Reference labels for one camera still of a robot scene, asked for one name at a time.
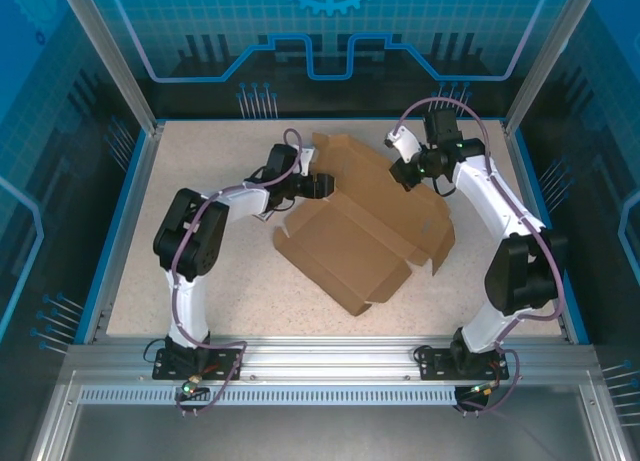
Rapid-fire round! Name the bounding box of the brown cardboard box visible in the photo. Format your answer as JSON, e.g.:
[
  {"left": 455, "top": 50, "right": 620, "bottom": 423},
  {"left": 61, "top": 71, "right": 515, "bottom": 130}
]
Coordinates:
[{"left": 272, "top": 132, "right": 456, "bottom": 317}]

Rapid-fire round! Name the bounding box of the grey metal tray frame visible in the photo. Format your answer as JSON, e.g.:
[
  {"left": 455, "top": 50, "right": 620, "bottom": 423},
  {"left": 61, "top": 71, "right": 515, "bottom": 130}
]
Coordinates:
[{"left": 29, "top": 370, "right": 626, "bottom": 461}]

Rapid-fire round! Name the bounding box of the blue table edge frame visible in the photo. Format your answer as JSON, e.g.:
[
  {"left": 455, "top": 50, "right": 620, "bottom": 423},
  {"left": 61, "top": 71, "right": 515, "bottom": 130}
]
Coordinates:
[{"left": 73, "top": 115, "right": 592, "bottom": 345}]

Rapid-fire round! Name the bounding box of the aluminium frame post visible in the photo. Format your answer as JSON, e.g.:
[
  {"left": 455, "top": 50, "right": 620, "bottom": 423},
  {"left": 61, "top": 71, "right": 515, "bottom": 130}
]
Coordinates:
[
  {"left": 53, "top": 0, "right": 166, "bottom": 137},
  {"left": 501, "top": 0, "right": 604, "bottom": 137}
]

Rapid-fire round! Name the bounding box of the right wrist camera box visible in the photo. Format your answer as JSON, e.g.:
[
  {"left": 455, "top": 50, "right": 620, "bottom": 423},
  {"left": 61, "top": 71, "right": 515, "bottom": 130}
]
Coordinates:
[{"left": 383, "top": 125, "right": 424, "bottom": 165}]

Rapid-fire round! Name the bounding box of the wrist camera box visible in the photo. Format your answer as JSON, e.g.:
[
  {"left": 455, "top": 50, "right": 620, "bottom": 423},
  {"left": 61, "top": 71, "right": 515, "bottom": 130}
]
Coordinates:
[
  {"left": 383, "top": 125, "right": 424, "bottom": 165},
  {"left": 298, "top": 148, "right": 319, "bottom": 177}
]

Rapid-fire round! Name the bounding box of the slotted metal cable duct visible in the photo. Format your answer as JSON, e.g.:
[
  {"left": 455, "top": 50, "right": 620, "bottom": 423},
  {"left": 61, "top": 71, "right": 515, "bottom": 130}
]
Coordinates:
[{"left": 77, "top": 385, "right": 461, "bottom": 407}]

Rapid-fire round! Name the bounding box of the aluminium mounting rail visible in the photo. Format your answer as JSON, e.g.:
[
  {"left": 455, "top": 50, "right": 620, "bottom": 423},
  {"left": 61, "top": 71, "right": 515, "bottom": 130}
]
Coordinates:
[{"left": 64, "top": 336, "right": 601, "bottom": 382}]

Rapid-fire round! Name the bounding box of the aluminium side rail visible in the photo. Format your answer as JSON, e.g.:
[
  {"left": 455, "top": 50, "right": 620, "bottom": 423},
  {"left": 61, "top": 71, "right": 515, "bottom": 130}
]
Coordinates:
[
  {"left": 91, "top": 122, "right": 167, "bottom": 345},
  {"left": 501, "top": 120, "right": 576, "bottom": 345}
]

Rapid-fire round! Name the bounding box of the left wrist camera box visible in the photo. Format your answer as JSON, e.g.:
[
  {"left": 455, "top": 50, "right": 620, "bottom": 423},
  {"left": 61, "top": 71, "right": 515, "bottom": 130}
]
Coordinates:
[{"left": 298, "top": 148, "right": 319, "bottom": 177}]

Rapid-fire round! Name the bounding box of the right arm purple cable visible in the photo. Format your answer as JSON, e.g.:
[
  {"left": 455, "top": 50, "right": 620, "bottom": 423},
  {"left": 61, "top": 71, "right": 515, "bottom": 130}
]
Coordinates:
[{"left": 392, "top": 96, "right": 566, "bottom": 417}]

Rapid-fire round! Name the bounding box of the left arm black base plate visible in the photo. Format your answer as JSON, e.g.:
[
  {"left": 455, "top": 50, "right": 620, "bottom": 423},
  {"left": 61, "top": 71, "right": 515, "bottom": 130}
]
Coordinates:
[{"left": 152, "top": 348, "right": 245, "bottom": 382}]

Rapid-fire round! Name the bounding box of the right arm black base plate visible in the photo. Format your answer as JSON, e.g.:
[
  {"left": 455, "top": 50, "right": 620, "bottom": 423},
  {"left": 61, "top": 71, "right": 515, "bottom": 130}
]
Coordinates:
[{"left": 417, "top": 347, "right": 511, "bottom": 381}]

